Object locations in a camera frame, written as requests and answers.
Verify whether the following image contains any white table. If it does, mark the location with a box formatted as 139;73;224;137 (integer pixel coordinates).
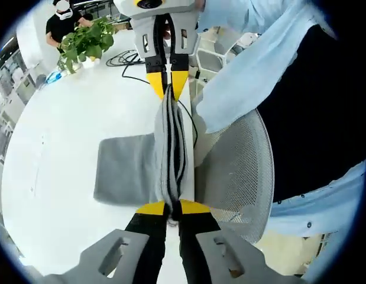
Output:
1;25;198;277

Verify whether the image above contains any blue packet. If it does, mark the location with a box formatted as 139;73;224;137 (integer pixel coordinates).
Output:
45;70;64;85

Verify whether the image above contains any grey towel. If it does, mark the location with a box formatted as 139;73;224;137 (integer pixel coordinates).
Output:
93;84;196;221

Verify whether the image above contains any green potted plant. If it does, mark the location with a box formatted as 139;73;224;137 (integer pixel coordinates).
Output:
57;17;115;75

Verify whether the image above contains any thin black cable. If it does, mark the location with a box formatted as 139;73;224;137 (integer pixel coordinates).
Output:
177;99;200;149

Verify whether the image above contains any coiled black cable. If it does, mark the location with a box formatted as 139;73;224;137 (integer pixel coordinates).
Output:
107;49;150;86

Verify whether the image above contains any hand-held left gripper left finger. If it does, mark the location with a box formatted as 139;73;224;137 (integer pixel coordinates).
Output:
45;201;167;284

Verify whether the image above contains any grey mesh office chair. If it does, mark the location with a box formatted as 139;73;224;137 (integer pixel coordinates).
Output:
194;108;275;245

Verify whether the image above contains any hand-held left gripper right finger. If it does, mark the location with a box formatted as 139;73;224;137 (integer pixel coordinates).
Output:
179;199;305;284

